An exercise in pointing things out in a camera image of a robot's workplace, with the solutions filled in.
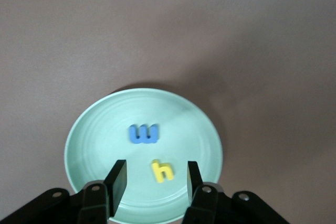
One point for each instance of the blue foam lowercase m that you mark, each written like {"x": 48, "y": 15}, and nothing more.
{"x": 143, "y": 140}

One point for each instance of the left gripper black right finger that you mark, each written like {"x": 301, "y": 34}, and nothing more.
{"x": 194, "y": 182}

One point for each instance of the yellow foam lowercase h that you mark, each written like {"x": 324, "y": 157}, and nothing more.
{"x": 157, "y": 172}

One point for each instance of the green plate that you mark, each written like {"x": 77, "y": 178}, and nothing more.
{"x": 99, "y": 140}

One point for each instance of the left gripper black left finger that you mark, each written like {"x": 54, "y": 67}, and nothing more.
{"x": 118, "y": 182}

